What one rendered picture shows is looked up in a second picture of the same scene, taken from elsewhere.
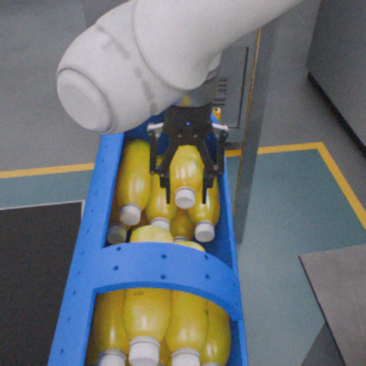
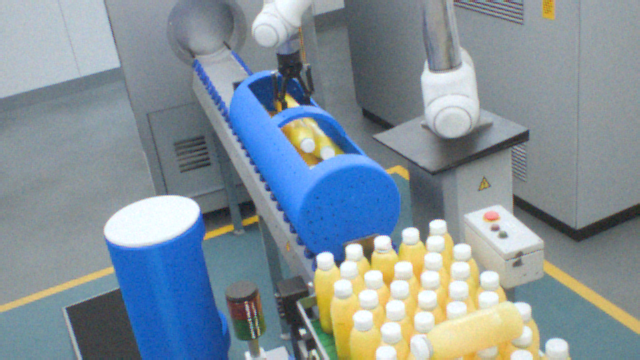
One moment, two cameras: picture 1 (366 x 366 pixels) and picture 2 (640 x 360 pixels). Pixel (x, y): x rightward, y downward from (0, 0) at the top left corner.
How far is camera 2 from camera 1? 190 cm
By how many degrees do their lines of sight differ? 22
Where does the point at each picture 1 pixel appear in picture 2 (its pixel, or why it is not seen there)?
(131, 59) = (278, 18)
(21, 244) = (122, 318)
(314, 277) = (383, 139)
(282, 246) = not seen: hidden behind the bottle
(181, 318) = (318, 137)
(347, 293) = (402, 139)
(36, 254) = not seen: hidden behind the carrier
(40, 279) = not seen: hidden behind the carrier
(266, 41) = (310, 50)
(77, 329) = (277, 135)
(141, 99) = (284, 30)
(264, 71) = (315, 74)
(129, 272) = (290, 114)
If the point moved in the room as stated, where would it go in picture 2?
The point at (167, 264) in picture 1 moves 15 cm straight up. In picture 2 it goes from (305, 109) to (297, 61)
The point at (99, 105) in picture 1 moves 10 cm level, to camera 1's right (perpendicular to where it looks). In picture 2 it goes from (273, 32) to (306, 25)
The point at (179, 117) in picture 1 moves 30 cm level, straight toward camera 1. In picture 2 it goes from (287, 59) to (316, 86)
